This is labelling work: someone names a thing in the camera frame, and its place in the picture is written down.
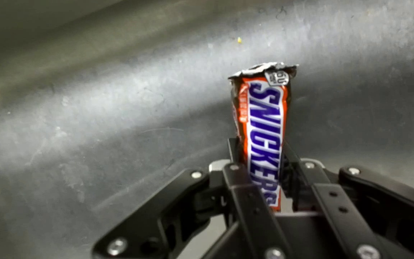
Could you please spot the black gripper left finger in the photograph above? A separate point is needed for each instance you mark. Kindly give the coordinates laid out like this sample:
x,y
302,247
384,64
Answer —
x,y
168,211

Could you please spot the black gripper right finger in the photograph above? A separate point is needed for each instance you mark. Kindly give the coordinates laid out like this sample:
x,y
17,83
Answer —
x,y
374,207

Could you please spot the Snickers candy bar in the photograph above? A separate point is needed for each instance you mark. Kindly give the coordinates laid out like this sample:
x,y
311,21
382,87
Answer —
x,y
265,125

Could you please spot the stainless steel double sink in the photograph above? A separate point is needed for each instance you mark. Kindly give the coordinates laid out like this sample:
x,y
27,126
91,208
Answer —
x,y
96,120

